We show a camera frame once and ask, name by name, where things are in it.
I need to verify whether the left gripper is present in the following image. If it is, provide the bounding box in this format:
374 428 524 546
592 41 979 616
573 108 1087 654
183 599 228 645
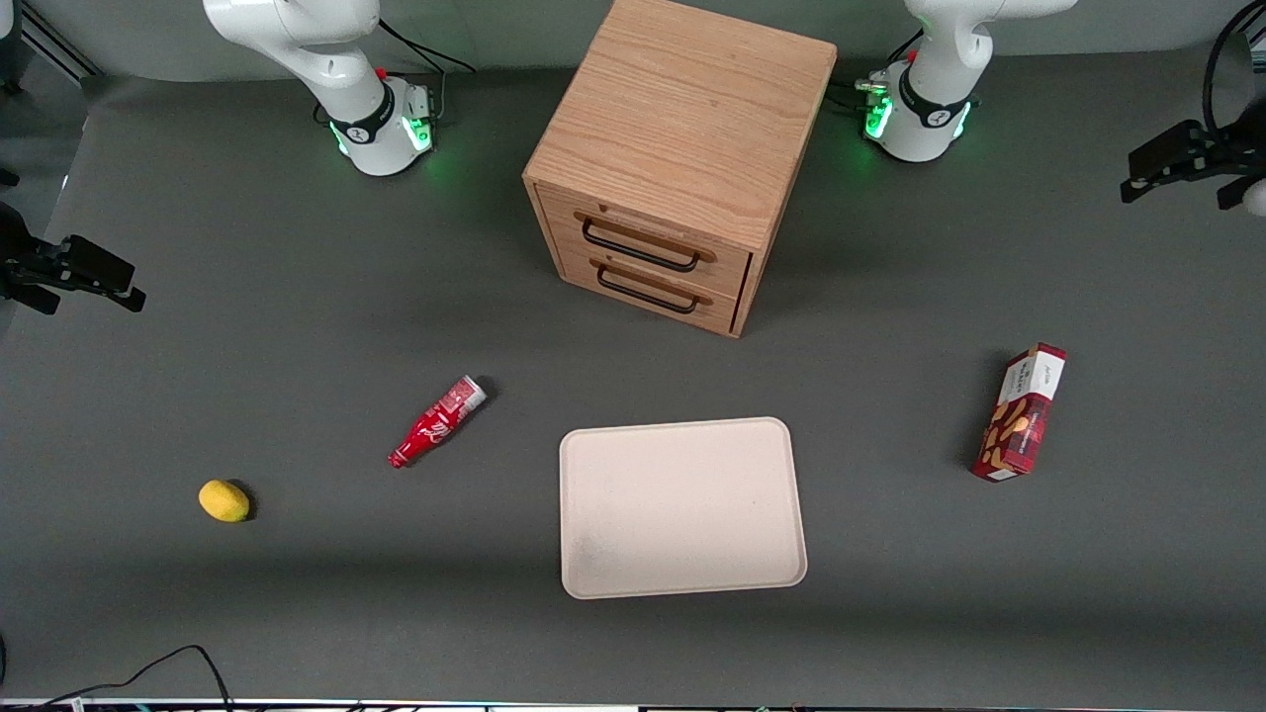
1120 120 1266 211

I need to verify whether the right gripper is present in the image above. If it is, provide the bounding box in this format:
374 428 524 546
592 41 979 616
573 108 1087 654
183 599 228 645
0 202 147 316

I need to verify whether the red cookie box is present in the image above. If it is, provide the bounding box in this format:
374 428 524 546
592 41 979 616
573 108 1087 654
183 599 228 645
971 342 1068 484

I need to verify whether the beige plastic tray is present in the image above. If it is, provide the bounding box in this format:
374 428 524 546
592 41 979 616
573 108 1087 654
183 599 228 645
559 416 809 600

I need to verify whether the yellow lemon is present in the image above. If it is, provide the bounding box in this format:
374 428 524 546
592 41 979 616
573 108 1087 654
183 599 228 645
198 480 251 523

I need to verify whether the red cola bottle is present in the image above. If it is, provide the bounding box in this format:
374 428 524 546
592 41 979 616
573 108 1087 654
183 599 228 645
388 375 489 470

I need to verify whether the wooden drawer front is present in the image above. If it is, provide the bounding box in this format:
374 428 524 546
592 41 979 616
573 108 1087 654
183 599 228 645
537 183 755 299
557 243 745 334

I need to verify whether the wooden two-drawer cabinet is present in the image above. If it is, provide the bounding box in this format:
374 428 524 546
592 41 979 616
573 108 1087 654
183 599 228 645
522 0 839 339

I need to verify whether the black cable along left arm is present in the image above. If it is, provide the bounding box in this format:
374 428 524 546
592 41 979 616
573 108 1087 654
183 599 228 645
1200 0 1266 139

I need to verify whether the aluminium frame rail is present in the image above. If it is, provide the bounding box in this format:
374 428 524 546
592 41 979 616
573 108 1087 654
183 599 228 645
18 0 104 86

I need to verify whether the black left arm base cable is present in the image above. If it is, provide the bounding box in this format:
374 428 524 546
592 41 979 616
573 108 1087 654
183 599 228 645
829 28 927 115

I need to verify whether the black arm base cable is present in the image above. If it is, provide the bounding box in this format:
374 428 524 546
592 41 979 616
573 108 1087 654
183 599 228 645
315 17 477 128
829 28 927 115

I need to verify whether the black cable on table edge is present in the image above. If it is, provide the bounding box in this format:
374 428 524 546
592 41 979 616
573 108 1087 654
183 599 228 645
28 644 235 712

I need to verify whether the black right arm base cable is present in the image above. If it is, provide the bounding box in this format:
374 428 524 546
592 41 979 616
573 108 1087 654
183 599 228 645
315 17 477 128

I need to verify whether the black metal drawer handle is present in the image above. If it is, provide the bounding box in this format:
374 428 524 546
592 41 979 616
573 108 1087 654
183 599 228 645
595 262 701 316
581 218 702 274

